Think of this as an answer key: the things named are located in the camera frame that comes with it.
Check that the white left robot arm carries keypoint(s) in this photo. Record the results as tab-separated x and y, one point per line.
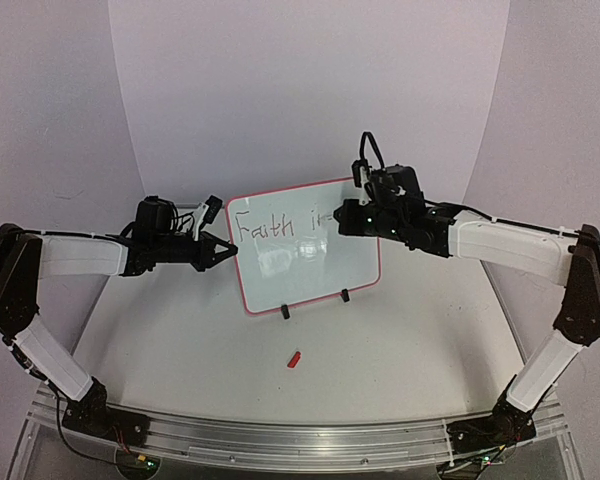
31	257

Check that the pink framed whiteboard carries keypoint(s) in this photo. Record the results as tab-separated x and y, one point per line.
287	253

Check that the wire whiteboard stand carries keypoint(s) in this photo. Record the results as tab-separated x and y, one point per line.
285	309

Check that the red marker cap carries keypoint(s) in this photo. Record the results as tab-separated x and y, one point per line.
294	360

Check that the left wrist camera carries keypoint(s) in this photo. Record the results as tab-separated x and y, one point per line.
203	214

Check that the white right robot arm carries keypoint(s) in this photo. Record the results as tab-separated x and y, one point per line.
547	278

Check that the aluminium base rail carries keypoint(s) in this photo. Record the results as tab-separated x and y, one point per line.
159	445

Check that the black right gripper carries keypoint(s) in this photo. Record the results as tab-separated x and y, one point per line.
348	223

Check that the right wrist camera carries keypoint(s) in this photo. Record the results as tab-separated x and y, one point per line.
361	169

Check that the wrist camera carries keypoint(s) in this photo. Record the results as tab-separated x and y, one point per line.
203	214
361	169

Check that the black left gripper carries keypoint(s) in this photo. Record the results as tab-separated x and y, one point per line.
206	244

